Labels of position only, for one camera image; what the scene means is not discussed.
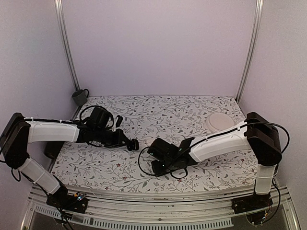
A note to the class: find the right aluminium frame post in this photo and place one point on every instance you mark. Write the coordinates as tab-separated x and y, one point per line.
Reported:
251	49

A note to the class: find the aluminium frame post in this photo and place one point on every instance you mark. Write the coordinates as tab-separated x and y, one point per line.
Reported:
251	49
65	42

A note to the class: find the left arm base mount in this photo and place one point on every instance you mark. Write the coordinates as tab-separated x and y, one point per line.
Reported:
74	203

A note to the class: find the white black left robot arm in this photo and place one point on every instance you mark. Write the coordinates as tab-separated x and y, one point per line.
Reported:
100	130

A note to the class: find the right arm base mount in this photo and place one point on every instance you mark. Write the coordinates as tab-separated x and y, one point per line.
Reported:
251	202

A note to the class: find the left aluminium frame post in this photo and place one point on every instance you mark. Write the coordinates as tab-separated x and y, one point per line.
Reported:
65	42

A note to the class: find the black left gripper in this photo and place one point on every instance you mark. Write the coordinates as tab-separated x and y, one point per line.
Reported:
120	136

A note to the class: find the grey mug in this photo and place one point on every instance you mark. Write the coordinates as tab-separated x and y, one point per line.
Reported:
80	97

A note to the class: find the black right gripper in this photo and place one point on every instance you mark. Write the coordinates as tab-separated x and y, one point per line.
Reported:
157	171

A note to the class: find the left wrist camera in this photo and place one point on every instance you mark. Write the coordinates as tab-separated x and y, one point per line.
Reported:
117	122

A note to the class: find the beige earbud charging case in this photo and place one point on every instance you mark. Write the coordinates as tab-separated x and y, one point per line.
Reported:
149	141

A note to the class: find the white round plate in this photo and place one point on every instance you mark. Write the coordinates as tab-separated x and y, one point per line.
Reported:
218	122

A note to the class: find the floral patterned table mat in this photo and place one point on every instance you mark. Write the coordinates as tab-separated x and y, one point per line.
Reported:
171	118

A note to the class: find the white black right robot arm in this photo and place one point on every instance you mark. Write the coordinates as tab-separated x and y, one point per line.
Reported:
255	134

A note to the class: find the front aluminium rail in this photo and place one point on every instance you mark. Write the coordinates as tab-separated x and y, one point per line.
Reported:
209	210

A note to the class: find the black cylinder object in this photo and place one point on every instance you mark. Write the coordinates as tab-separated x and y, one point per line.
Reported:
52	149

